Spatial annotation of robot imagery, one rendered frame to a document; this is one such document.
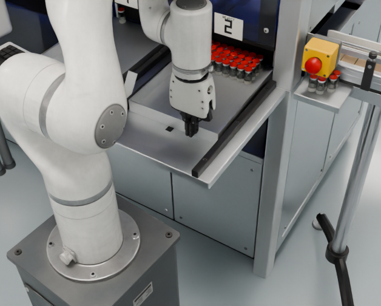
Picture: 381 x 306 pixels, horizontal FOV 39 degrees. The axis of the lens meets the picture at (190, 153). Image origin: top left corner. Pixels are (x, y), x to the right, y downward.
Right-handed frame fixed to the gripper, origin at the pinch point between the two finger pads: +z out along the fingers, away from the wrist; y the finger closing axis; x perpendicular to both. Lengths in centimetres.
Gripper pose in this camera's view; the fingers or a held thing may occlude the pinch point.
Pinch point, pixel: (191, 127)
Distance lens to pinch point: 127.2
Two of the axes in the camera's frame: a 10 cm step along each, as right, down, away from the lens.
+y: -8.5, -3.5, 4.0
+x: -5.3, 5.7, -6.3
